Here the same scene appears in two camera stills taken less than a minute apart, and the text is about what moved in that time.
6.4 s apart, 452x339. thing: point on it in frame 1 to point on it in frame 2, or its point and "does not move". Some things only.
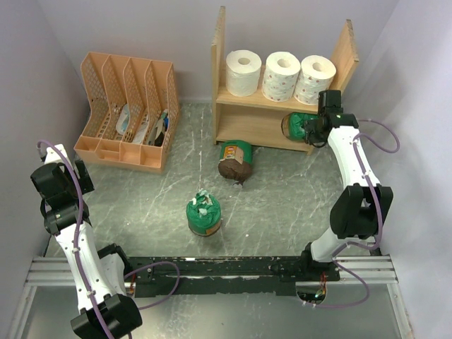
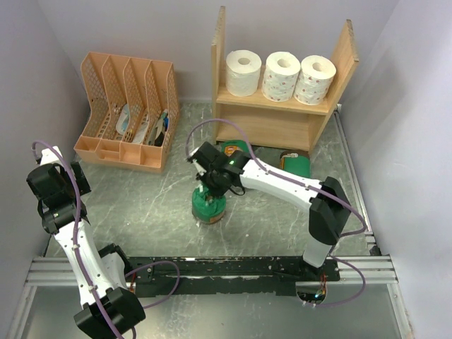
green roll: [292, 125] to [296, 161]
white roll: [316, 76] does not move
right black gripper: [309, 136] to [218, 191]
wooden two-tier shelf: [258, 119] does not move
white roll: [243, 68] does not move
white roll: [280, 76] does not move
